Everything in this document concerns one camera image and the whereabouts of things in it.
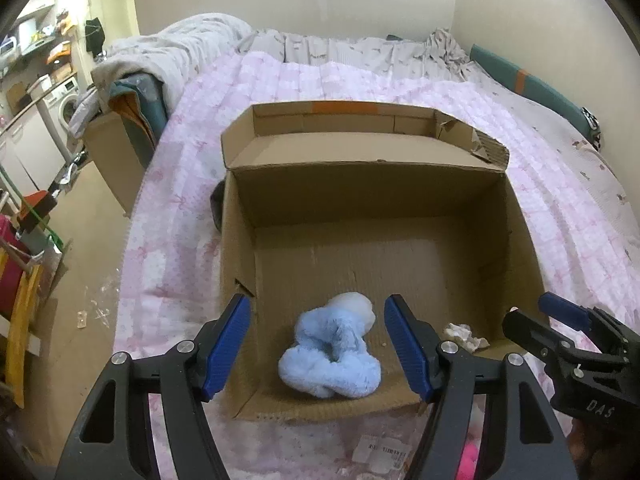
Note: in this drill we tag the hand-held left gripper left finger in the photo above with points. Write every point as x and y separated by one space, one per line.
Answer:
227 347

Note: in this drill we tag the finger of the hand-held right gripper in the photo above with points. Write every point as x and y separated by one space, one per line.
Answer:
562 307
532 332

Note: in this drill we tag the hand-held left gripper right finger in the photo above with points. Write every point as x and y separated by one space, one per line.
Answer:
407 347

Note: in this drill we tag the white patterned sock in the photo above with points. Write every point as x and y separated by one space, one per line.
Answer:
462 334

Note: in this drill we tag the white fluffy sock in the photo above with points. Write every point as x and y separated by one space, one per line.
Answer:
357 307

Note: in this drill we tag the light blue fluffy sock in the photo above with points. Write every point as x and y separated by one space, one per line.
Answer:
310 332

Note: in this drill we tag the pink fluffy sock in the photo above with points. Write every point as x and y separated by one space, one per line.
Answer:
470 467

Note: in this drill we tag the clear plastic packet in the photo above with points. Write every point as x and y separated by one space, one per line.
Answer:
382 452

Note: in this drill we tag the yellow wooden board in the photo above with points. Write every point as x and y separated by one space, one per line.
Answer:
22 320

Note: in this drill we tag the pink quilted bed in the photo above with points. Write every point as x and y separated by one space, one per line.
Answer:
200 130

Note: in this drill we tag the brown cardboard storage box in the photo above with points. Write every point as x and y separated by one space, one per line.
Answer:
112 160

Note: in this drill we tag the magenta bag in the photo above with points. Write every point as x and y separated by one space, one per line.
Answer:
10 280

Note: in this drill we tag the red and black tool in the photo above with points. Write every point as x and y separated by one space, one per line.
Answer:
37 202

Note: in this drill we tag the folded teal and orange cloth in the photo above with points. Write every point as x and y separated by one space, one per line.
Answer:
145 120

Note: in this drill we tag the teal orange pillow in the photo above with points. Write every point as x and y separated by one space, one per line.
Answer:
500 67

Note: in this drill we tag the white kitchen cabinet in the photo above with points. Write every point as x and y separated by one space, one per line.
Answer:
25 150

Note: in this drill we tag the white washing machine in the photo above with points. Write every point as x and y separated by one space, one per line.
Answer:
65 110

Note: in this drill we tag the grey bundled duvet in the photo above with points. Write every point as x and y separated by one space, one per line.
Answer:
190 45

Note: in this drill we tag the dark hanging garment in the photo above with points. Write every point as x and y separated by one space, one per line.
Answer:
94 35

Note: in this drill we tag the cluttered kitchen shelf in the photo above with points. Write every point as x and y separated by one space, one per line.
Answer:
40 35

